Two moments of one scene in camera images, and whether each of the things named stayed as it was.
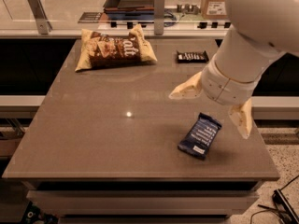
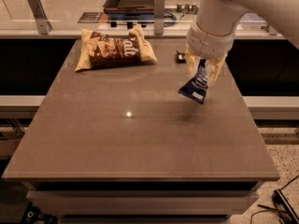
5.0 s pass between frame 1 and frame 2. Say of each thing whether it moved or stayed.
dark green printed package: stayed
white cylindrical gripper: moved
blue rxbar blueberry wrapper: moved
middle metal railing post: stayed
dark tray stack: stayed
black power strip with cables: stayed
